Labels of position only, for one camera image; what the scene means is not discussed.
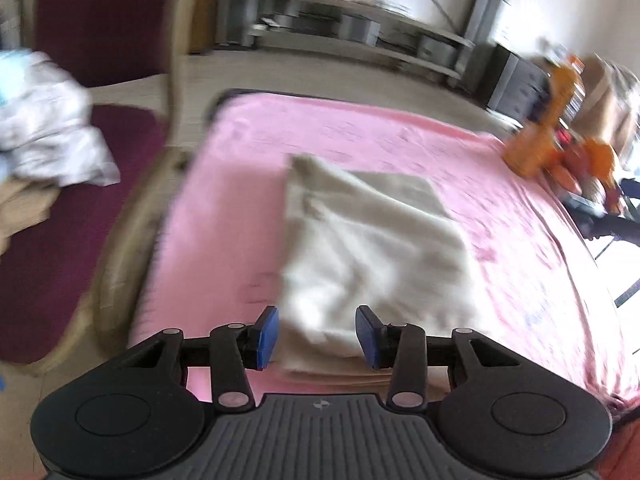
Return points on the pile of unfolded clothes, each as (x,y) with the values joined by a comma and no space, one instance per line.
(47,141)

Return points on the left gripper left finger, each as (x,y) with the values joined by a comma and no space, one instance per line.
(228,352)

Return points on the pink table blanket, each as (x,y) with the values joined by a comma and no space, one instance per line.
(221,252)

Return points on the grey TV shelf unit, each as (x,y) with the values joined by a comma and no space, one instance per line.
(450,38)

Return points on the dark drawer cabinet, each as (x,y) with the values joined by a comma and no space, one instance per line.
(516,84)

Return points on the cream white sweatshirt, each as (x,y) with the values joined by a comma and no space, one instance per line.
(356,237)

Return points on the orange juice bottle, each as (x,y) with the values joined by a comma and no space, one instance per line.
(535,145)

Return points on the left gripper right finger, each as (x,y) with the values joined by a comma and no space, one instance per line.
(408,352)

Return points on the bowl of knitted fruit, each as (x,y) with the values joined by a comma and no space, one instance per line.
(582,176)

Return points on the maroon gold-framed chair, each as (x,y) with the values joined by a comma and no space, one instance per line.
(82,269)

